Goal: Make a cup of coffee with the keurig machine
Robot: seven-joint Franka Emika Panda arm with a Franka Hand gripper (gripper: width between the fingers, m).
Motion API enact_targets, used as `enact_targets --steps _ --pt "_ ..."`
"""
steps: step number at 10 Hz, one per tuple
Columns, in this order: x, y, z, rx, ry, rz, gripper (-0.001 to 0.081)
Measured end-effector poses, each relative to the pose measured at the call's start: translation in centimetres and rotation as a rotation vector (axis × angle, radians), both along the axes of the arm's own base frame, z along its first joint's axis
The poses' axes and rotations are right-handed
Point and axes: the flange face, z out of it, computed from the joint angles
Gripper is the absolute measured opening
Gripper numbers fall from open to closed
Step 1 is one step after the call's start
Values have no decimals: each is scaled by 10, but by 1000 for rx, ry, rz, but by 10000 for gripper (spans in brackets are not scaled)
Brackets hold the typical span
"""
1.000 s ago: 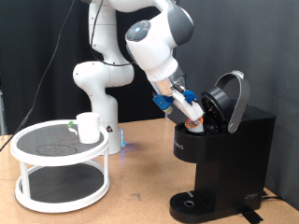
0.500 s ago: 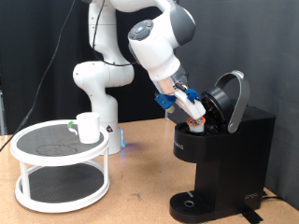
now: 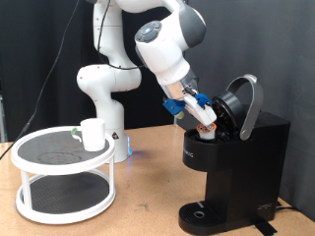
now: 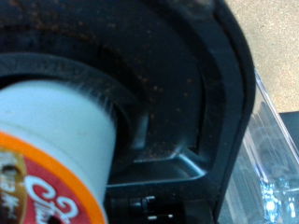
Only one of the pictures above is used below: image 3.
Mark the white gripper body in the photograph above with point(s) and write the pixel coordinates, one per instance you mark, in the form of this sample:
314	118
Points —
201	113

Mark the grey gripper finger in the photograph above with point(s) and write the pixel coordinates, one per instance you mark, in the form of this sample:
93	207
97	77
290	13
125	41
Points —
206	126

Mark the black Keurig coffee machine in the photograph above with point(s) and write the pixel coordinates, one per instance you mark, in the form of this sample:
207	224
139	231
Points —
249	164

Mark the white mug with green sticker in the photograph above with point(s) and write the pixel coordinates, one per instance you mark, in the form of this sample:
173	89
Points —
93	136

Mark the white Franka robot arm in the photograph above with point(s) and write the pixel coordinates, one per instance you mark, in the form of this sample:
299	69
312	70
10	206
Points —
108	78

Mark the grey metal pole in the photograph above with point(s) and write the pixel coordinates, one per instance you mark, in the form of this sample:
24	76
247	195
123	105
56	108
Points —
175	123

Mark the grey fabric backdrop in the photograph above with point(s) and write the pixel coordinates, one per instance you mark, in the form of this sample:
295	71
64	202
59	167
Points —
269	39

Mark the black tape strip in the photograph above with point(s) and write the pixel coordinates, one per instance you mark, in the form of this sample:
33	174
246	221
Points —
265	227

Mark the white two-tier turntable stand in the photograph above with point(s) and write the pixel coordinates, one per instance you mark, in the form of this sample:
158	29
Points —
49	154

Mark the black curtain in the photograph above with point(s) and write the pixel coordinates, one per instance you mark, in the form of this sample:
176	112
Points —
19	49

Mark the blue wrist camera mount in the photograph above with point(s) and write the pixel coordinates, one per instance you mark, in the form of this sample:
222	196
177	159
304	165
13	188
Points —
174	106

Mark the grey metal frame post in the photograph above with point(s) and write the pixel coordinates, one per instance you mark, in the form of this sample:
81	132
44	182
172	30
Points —
2	121

